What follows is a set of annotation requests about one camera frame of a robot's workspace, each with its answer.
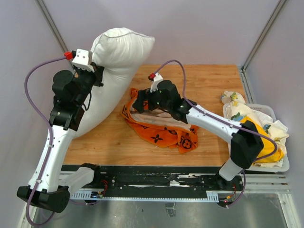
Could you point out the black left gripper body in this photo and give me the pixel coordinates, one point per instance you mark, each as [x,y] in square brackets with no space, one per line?
[87,80]

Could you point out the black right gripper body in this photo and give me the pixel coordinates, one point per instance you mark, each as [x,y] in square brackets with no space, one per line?
[156,101]

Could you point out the orange patterned pillowcase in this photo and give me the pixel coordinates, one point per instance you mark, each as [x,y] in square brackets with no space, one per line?
[159,128]

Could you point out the white pillow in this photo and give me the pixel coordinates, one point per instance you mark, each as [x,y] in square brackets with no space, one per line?
[120,51]

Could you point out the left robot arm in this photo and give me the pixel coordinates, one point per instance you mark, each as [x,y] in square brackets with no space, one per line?
[45,190]

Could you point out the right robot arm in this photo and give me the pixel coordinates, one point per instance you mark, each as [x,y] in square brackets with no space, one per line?
[244,139]

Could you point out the white cartoon print cloth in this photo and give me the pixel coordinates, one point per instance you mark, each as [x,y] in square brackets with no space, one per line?
[236,107]

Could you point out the yellow cloth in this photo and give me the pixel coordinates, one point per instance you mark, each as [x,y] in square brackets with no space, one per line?
[270,147]

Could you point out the white plastic laundry basket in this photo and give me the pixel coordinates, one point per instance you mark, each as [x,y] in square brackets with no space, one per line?
[270,111]

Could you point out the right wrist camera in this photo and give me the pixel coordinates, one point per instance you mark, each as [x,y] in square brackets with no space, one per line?
[155,78]

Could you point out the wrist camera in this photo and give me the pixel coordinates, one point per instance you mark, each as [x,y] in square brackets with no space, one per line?
[83,60]
[155,78]

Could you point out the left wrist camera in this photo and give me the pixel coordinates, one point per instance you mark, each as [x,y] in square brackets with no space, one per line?
[83,60]

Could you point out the left aluminium frame post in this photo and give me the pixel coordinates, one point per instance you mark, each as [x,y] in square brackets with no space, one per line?
[50,22]

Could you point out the aluminium frame post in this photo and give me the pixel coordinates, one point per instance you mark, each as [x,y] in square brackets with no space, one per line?
[50,22]
[265,31]

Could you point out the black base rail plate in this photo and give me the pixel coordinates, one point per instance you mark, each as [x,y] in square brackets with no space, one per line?
[161,179]

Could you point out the grey slotted cable duct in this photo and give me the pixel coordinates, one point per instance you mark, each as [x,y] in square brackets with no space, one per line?
[184,195]

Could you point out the right aluminium frame post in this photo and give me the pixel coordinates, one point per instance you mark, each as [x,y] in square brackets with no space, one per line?
[265,31]

